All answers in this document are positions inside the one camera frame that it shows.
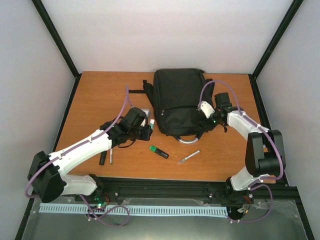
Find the white glue stick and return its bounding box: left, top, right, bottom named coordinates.
left=149, top=119, right=155, bottom=129

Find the blue capped white pen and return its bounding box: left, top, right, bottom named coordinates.
left=109, top=149, right=113, bottom=165

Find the pink highlighter marker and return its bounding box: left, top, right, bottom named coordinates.
left=99, top=151, right=107, bottom=166

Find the black student backpack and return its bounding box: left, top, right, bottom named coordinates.
left=129, top=68, right=215, bottom=139

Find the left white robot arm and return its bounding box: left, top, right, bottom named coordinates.
left=27, top=107, right=155, bottom=203

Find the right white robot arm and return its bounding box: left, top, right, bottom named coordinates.
left=198, top=92, right=286, bottom=203

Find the green highlighter marker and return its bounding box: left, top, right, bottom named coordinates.
left=149, top=145, right=169, bottom=159

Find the silver craft knife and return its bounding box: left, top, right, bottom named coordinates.
left=177, top=150, right=201, bottom=165

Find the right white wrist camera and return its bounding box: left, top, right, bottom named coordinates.
left=197, top=101, right=215, bottom=119

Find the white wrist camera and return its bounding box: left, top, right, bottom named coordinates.
left=197, top=101, right=215, bottom=119
left=140, top=108, right=151, bottom=127

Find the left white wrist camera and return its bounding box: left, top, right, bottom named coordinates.
left=140, top=108, right=151, bottom=127

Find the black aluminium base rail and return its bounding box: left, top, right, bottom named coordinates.
left=32, top=174, right=301, bottom=208

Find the light blue cable duct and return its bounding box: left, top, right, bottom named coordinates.
left=38, top=203, right=228, bottom=218

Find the right black frame post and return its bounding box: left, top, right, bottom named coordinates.
left=251, top=0, right=305, bottom=78

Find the black frame post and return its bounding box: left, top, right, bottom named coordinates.
left=251, top=0, right=305, bottom=78
left=30, top=0, right=81, bottom=76

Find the left black frame post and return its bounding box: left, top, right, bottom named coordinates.
left=30, top=0, right=81, bottom=76

